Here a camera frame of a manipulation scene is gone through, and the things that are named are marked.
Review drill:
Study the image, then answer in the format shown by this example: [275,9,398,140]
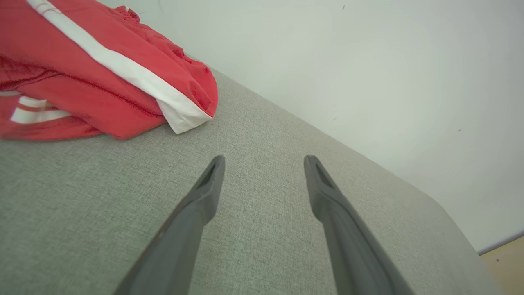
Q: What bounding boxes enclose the red shorts with white stripe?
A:
[0,0,219,142]

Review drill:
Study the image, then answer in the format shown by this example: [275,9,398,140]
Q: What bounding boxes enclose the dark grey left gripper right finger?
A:
[304,155,415,295]

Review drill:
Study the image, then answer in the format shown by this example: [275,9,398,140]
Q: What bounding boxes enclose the grey fabric sofa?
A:
[0,53,505,295]

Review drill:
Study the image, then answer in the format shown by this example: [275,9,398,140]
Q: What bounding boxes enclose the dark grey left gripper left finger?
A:
[114,155,226,295]

